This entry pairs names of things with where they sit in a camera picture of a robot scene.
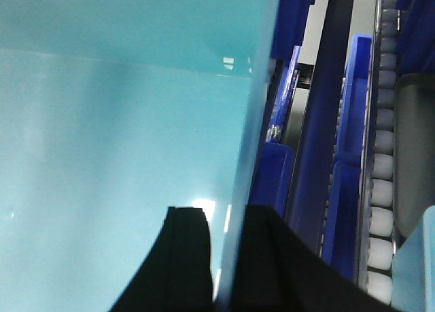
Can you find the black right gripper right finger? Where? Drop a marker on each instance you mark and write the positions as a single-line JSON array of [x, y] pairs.
[[276, 271]]

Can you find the dark blue bin far right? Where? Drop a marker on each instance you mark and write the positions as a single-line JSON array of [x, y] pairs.
[[415, 46]]

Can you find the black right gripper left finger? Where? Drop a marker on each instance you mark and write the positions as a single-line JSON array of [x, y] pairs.
[[176, 274]]

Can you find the dark blue bin lower right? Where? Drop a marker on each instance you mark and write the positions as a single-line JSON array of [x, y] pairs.
[[272, 173]]

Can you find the white roller track strip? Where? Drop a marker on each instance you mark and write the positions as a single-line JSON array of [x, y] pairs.
[[378, 186]]

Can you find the dark blue bin beside track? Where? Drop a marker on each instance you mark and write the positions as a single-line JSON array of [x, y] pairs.
[[340, 232]]

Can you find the light blue plastic bin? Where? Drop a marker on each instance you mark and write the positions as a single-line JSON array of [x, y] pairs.
[[111, 112]]

